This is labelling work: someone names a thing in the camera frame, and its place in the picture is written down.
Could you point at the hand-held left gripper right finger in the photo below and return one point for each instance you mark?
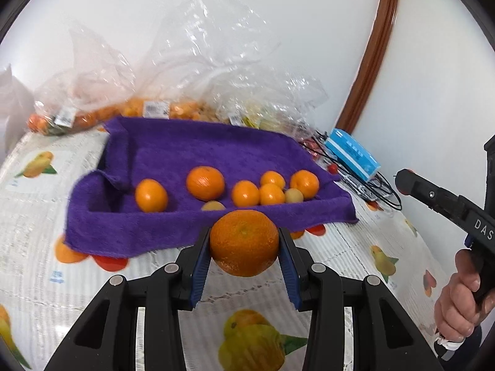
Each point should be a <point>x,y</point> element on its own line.
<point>288,270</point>

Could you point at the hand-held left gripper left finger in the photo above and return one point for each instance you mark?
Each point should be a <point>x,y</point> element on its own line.
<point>201,266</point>

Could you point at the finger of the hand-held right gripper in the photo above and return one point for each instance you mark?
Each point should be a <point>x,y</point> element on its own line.
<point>421,189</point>

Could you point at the large mandarin orange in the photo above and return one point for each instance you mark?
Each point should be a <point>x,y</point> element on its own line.
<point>244,242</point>
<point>205,182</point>

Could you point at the yellow-brown kiwi fruit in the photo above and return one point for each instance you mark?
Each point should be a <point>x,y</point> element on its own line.
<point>213,205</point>
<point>294,195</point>

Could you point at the small mandarin orange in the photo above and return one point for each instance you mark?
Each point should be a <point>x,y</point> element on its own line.
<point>245,193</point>
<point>304,184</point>
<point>272,194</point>
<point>151,195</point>
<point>272,179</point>

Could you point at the purple towel covered tray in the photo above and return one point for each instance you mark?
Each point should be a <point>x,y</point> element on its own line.
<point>166,150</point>

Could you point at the person's right hand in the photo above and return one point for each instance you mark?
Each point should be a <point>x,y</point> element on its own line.
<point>456,305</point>

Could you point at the blue tissue pack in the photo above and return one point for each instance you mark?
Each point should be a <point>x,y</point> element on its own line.
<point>352,154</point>

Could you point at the clear bag of cherry tomatoes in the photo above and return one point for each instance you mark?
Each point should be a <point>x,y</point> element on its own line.
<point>313,146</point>

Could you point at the fruit print tablecloth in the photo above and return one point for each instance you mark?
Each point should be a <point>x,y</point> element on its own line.
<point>38,239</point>

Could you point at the clear bag of yellow fruit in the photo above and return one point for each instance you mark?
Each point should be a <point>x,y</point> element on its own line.
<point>270,104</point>

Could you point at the large clear bag of oranges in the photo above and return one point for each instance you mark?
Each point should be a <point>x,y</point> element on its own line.
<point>174,65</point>

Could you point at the clear bag of tangerines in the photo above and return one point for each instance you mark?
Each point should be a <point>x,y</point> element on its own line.
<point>58,104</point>

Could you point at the white plastic bag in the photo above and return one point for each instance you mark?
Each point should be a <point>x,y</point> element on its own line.
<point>9,100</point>

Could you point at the brown wooden door frame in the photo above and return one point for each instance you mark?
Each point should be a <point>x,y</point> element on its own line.
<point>377,46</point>

